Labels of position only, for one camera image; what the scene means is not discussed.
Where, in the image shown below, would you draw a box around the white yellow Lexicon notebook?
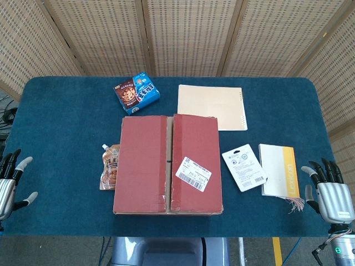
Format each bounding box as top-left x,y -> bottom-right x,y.
258,143 -> 305,214

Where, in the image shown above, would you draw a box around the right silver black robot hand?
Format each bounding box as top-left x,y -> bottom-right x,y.
301,157 -> 355,224

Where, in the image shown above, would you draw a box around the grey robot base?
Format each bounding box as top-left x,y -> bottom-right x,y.
110,237 -> 231,266

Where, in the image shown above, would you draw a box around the white papers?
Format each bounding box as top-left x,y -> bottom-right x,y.
221,143 -> 268,193

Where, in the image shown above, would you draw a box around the blue felt table cover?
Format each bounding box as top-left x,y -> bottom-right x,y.
0,76 -> 338,238

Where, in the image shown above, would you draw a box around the black cable bundle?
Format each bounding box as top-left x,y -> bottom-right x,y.
0,94 -> 18,131

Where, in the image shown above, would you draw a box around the metal table leg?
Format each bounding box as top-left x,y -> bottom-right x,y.
237,237 -> 247,266

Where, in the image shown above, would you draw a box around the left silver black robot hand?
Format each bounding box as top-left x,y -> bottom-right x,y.
0,149 -> 39,222

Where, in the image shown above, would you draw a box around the red cardboard shipping box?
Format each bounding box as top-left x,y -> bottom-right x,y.
112,113 -> 224,216

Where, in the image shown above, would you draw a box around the blue chocolate snack box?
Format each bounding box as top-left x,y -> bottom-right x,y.
113,71 -> 161,116

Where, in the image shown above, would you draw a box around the wicker folding screen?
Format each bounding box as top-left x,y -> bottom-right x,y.
0,0 -> 355,178

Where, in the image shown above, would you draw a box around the brown drink pouch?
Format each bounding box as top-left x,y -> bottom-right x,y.
99,143 -> 121,191

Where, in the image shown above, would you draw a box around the beige paper folder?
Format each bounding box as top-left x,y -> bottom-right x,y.
177,84 -> 248,131

